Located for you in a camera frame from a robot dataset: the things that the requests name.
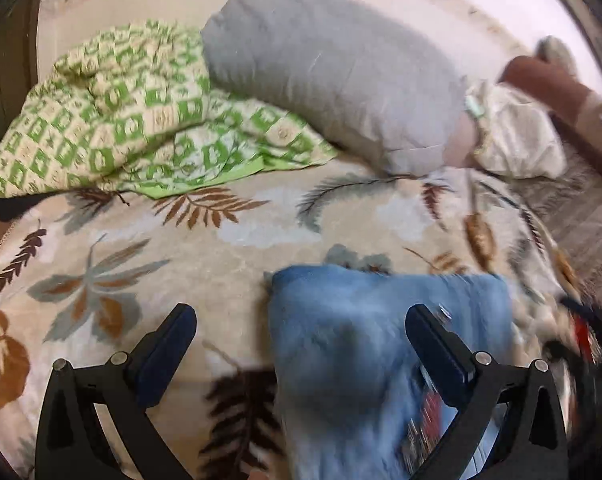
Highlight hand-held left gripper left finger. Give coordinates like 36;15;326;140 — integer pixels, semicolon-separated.
35;303;199;480

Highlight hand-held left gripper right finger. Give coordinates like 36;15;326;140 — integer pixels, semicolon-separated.
405;304;570;480

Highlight blue denim pants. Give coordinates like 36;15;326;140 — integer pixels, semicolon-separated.
265;265;515;480

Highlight leaf print blanket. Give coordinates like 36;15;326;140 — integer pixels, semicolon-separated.
0;157;587;480

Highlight red patterned object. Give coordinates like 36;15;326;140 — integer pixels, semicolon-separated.
544;297;602;441

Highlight grey patterned rug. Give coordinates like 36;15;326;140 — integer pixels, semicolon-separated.
511;152;602;291

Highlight cream crumpled cloth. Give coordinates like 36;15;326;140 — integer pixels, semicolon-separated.
462;80;568;180

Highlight green checked quilt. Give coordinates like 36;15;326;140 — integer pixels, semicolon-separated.
0;20;339;200

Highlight brown bolster cushion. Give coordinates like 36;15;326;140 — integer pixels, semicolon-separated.
498;55;602;138

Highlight grey quilted pillow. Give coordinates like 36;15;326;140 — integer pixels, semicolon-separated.
200;0;476;177

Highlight patterned woven cushion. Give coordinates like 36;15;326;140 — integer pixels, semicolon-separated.
535;36;578;77

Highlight dark picture frame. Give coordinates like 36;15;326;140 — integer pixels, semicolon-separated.
526;0;602;80

